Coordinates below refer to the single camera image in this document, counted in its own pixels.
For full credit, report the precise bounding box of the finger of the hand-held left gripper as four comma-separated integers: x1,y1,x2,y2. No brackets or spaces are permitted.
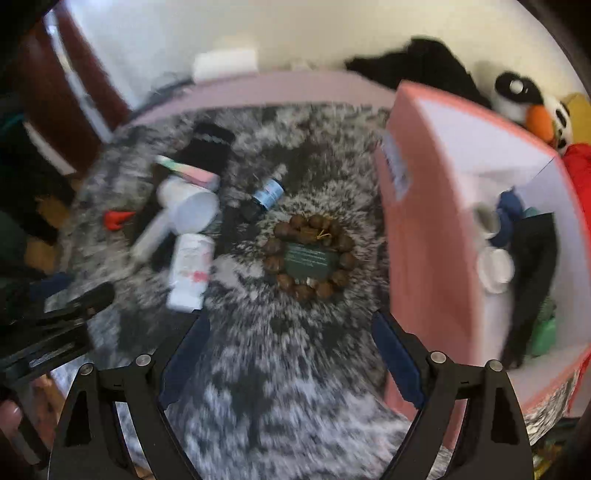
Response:
28,273,116,324
0,318,95,377

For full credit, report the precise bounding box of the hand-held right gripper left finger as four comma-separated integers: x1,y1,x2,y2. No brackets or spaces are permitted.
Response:
48,311,212,480

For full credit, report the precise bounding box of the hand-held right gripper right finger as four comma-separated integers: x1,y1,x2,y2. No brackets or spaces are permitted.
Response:
370,308,529,480

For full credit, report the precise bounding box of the person's left hand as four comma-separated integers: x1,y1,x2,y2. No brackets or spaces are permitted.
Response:
0,401,25,432

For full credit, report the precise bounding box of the red clip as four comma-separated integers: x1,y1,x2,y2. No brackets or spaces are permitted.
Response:
102,210,137,232

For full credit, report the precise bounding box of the white tube with pink print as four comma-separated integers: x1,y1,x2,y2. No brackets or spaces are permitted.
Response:
165,232,217,315

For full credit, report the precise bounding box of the grey shaggy rug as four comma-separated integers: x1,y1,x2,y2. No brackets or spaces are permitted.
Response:
60,104,462,480

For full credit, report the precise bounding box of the white hair dryer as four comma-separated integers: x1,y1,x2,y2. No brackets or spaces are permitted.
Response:
129,175,221,264

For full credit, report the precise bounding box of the dark green card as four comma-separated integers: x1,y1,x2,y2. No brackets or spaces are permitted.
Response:
283,242,340,281

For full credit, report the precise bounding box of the white round jar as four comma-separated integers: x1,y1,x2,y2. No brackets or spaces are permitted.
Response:
476,247,515,294

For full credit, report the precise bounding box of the pink storage box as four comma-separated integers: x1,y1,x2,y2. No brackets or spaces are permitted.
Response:
373,80,591,455

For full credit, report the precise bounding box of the green plastic item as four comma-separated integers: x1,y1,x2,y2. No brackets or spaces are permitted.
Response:
529,300,560,358

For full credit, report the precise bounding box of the black garment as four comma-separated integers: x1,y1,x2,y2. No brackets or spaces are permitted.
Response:
501,213,561,370

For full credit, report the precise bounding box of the pastel striped small box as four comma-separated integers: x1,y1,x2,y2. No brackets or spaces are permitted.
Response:
154,154,221,192

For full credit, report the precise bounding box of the blue cloth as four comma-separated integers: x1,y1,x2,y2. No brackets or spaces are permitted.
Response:
489,190,527,247

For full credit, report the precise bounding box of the blue dropper bottle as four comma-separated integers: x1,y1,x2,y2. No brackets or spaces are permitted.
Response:
240,164,289,221

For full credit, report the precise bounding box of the black sock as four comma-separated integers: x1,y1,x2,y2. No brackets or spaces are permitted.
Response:
173,120,237,178

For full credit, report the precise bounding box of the dark brown wooden door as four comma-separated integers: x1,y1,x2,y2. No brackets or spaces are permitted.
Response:
18,4,134,174

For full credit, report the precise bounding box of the red cloth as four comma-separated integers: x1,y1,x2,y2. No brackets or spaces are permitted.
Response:
561,143,591,222

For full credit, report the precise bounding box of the pink desk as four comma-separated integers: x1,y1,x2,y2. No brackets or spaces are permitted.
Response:
115,69,402,134

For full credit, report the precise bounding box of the black and white penguin plush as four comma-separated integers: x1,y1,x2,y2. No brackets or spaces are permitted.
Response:
492,70,575,153

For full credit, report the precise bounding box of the black cloth pile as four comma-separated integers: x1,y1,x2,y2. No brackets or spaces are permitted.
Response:
344,37,495,109

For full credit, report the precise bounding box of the yellow plush toy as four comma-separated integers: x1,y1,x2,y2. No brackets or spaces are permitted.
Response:
560,92,591,139

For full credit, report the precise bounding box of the brown wooden bead bracelet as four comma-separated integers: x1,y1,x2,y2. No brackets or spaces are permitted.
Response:
262,213,357,303

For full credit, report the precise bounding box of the white wall box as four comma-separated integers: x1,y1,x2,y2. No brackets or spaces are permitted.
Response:
191,46,259,81

